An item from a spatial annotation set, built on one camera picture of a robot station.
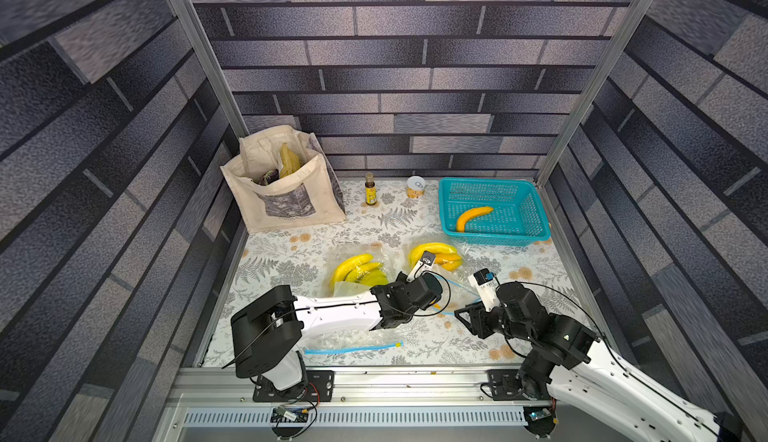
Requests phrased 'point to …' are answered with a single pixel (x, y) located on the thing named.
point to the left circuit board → (284, 414)
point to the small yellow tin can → (415, 187)
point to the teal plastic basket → (518, 216)
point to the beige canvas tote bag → (264, 201)
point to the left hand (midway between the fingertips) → (425, 278)
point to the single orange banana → (461, 222)
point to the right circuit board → (539, 414)
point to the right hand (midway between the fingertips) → (458, 309)
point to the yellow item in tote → (291, 161)
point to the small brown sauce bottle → (370, 190)
